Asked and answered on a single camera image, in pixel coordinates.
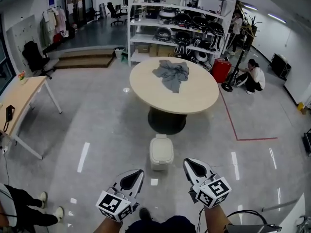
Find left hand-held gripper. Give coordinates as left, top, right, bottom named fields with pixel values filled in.
left=95, top=169, right=145, bottom=223

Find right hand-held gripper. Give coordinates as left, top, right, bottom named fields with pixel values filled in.
left=182, top=157, right=232, bottom=209

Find white lidded bin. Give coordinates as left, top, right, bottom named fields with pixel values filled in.
left=148, top=133, right=175, bottom=172

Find person's right forearm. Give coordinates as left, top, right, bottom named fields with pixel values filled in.
left=203, top=203, right=233, bottom=233

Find person's left forearm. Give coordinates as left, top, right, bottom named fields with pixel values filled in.
left=93, top=215, right=123, bottom=233

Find person's dark shoe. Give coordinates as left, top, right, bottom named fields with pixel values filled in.
left=138, top=207, right=153, bottom=221

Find person's legs in dark shorts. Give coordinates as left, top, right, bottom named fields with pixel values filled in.
left=127, top=215, right=198, bottom=233

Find round beige table black base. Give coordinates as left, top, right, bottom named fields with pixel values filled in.
left=129, top=56, right=220, bottom=135

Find grey equipment case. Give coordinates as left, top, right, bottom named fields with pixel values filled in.
left=224, top=223, right=283, bottom=233

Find black pole stand round base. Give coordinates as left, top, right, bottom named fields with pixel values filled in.
left=221, top=49, right=246, bottom=93

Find grey crumpled cloth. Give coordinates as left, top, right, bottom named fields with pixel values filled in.
left=151, top=59, right=190, bottom=94

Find red box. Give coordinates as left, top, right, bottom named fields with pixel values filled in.
left=210, top=58, right=233, bottom=83

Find black crate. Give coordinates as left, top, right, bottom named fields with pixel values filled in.
left=302, top=128, right=311, bottom=156

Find white waste bin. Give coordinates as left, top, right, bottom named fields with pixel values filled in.
left=113, top=46, right=126, bottom=59

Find wooden steps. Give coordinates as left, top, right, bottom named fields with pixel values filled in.
left=53, top=48, right=116, bottom=69

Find cardboard box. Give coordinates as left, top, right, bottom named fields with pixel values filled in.
left=137, top=43, right=158, bottom=58

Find black desk phone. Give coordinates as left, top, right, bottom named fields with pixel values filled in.
left=2, top=104, right=16, bottom=133

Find light wooden desk white legs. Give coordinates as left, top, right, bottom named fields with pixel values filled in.
left=0, top=75, right=63, bottom=160

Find white metal shelf rack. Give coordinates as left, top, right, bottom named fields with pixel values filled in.
left=126, top=0, right=238, bottom=68

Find row of black round devices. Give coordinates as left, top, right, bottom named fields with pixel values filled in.
left=153, top=7, right=225, bottom=54

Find black coat stand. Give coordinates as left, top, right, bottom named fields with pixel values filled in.
left=242, top=14, right=263, bottom=51

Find small flower pot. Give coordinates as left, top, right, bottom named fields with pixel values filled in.
left=17, top=69, right=28, bottom=85

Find black office chair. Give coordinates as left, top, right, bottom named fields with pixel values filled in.
left=106, top=1, right=128, bottom=26
left=88, top=6, right=102, bottom=22
left=22, top=40, right=55, bottom=80

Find clothes rack with pale garments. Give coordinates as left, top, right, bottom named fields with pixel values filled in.
left=39, top=5, right=68, bottom=47

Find white wall panel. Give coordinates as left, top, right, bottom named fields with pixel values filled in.
left=5, top=14, right=37, bottom=66

